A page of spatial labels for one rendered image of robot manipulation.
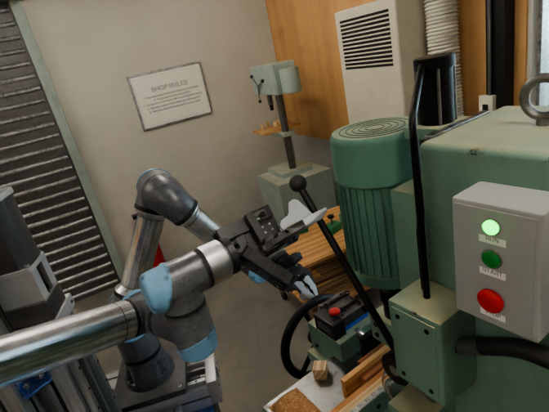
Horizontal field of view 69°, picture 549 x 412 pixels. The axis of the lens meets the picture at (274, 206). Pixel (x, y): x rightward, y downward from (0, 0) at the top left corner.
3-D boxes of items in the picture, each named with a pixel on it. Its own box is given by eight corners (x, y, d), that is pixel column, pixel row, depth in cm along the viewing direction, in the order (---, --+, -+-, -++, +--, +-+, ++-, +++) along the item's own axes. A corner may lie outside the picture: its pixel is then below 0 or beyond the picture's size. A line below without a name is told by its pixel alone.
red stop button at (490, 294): (479, 304, 49) (479, 284, 48) (505, 315, 46) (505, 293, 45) (475, 308, 48) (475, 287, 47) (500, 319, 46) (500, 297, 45)
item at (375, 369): (422, 340, 105) (421, 326, 104) (430, 344, 104) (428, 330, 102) (360, 390, 95) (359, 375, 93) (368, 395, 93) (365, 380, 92)
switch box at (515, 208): (481, 288, 55) (479, 179, 50) (564, 319, 47) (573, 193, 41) (454, 309, 52) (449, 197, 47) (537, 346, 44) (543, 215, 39)
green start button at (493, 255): (482, 264, 46) (481, 246, 46) (502, 270, 44) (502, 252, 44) (479, 266, 46) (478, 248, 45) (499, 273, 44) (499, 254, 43)
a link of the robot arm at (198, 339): (189, 328, 82) (174, 283, 78) (229, 342, 75) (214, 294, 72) (159, 353, 77) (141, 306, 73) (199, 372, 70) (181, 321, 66)
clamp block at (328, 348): (348, 322, 123) (344, 297, 119) (382, 343, 112) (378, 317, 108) (310, 347, 116) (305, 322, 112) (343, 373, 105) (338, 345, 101)
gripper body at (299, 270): (305, 285, 143) (285, 261, 150) (309, 271, 137) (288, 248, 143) (288, 295, 140) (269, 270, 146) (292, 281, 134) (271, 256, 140)
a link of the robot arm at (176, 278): (147, 308, 72) (131, 268, 69) (202, 281, 77) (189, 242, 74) (161, 329, 65) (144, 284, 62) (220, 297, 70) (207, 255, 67)
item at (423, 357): (426, 349, 70) (421, 275, 64) (476, 378, 62) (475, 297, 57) (394, 376, 66) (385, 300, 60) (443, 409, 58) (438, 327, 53)
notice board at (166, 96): (212, 113, 367) (199, 60, 351) (213, 113, 366) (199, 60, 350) (144, 132, 345) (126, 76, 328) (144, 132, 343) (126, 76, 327)
